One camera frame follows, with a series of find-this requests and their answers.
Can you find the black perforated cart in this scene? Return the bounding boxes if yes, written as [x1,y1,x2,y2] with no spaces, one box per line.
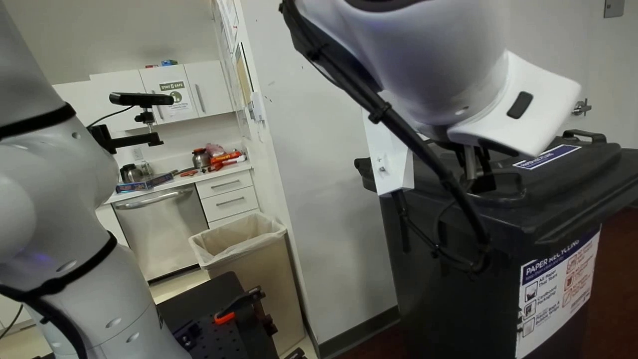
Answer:
[155,270,281,359]

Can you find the black bar-shaped camera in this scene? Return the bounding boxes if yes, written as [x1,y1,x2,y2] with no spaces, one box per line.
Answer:
[107,90,175,108]

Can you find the blue lid sticker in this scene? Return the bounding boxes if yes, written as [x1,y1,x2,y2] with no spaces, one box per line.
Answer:
[510,142,584,174]

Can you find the dark flat counter tray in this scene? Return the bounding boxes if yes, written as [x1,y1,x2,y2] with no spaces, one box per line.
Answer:
[115,170,179,194]

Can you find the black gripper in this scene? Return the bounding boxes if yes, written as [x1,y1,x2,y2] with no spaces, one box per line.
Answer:
[460,142,500,186]

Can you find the black wheeled bin body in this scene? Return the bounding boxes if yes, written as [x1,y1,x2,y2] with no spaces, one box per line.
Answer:
[376,128,638,359]

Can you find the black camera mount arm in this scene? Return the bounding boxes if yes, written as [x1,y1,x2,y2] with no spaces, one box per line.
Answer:
[87,106,165,156]

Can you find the white printed bin label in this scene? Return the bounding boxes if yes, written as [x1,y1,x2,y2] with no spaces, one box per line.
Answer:
[514,228,602,359]

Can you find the white drawer unit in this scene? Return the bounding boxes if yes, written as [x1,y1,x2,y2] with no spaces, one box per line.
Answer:
[195,168,263,226]

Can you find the beige lined trash can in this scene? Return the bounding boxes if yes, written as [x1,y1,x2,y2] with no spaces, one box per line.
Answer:
[187,210,307,356]

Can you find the papers posted on wall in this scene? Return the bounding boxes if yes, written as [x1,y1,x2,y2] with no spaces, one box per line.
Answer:
[215,0,265,128]

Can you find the orange clamp handle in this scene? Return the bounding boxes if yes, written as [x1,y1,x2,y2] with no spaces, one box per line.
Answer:
[213,310,239,328]

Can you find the red snack packages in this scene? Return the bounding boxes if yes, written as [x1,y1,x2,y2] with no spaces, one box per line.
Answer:
[205,144,247,170]

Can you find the small dark jar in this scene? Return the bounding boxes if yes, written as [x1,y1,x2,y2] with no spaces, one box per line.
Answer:
[191,146,211,172]

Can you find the white wall cabinets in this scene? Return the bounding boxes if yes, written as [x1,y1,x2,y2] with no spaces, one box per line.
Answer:
[87,58,235,126]

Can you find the metal kettle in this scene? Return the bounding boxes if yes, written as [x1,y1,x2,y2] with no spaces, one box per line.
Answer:
[117,162,149,186]

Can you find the white door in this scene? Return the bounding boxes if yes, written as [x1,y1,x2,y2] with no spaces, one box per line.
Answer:
[494,0,638,146]

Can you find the stainless dishwasher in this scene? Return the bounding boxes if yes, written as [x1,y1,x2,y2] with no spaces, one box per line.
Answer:
[107,186,211,284]

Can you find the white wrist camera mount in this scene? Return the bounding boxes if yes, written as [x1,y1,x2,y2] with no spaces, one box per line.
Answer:
[362,118,416,198]

